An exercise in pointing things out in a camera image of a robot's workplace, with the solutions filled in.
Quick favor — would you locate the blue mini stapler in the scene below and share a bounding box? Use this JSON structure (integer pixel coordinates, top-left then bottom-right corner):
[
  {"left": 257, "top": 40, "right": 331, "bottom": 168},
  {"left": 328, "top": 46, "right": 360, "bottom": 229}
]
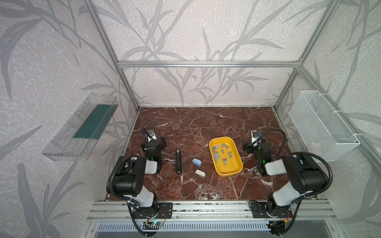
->
[{"left": 192, "top": 158, "right": 202, "bottom": 167}]

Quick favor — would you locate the white mini stapler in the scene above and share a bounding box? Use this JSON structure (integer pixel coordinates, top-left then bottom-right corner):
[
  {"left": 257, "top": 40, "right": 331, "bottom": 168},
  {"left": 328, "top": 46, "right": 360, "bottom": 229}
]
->
[{"left": 195, "top": 170, "right": 206, "bottom": 178}]

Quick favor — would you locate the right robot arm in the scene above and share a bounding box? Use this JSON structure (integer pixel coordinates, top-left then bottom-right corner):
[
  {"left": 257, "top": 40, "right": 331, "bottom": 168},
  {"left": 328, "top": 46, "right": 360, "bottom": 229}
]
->
[{"left": 243, "top": 129, "right": 333, "bottom": 216}]

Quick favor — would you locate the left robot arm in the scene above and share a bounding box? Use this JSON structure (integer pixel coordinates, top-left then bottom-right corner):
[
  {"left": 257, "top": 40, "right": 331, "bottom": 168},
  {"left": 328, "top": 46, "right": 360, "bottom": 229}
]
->
[{"left": 106, "top": 137, "right": 167, "bottom": 213}]

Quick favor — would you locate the yellow plastic tray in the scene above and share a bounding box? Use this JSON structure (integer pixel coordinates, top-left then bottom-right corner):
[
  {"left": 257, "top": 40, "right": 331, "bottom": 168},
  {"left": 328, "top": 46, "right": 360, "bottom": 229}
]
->
[{"left": 209, "top": 136, "right": 243, "bottom": 177}]

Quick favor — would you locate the pink object in basket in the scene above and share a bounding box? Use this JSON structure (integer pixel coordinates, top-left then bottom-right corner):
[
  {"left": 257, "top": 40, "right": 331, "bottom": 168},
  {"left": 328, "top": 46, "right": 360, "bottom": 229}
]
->
[{"left": 308, "top": 142, "right": 321, "bottom": 156}]

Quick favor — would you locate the small green circuit board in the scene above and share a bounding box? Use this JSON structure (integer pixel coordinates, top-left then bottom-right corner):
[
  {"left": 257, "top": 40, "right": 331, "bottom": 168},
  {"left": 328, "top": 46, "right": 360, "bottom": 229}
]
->
[{"left": 144, "top": 221, "right": 165, "bottom": 230}]

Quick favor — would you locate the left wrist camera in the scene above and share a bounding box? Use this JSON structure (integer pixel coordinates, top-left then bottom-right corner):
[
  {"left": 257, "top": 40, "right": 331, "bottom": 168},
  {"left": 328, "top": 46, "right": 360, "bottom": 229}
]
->
[{"left": 146, "top": 130, "right": 157, "bottom": 141}]

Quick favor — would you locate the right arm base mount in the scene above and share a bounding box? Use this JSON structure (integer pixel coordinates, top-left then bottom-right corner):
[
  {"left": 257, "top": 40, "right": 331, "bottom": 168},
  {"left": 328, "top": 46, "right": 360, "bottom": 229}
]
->
[{"left": 248, "top": 200, "right": 293, "bottom": 220}]

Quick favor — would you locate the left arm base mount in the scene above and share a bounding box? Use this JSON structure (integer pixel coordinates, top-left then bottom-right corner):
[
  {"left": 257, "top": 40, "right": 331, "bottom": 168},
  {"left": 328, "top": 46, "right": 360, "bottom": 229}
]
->
[{"left": 133, "top": 202, "right": 174, "bottom": 219}]

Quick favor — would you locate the white wire mesh basket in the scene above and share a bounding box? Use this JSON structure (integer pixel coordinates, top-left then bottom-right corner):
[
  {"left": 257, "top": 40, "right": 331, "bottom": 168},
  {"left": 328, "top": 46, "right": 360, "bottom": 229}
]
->
[{"left": 289, "top": 90, "right": 361, "bottom": 162}]

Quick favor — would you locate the clear plastic wall shelf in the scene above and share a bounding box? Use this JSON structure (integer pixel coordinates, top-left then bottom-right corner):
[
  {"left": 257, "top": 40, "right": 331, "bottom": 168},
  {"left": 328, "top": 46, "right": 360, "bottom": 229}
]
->
[{"left": 42, "top": 93, "right": 119, "bottom": 162}]

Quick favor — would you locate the grey slotted cable duct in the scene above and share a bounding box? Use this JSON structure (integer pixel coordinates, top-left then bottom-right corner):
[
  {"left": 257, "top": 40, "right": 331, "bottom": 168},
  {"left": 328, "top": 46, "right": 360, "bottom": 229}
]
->
[{"left": 97, "top": 221, "right": 269, "bottom": 232}]

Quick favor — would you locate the aluminium front rail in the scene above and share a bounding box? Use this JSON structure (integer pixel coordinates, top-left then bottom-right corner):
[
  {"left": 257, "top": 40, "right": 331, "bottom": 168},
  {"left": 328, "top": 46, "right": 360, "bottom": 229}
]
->
[{"left": 86, "top": 200, "right": 337, "bottom": 222}]

